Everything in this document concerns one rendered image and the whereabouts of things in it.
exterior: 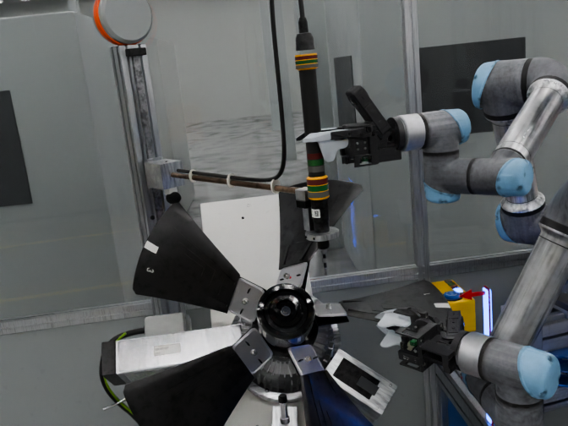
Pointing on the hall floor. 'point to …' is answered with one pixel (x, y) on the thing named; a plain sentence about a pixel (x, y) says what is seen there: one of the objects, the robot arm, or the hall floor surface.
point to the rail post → (442, 406)
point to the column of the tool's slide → (124, 79)
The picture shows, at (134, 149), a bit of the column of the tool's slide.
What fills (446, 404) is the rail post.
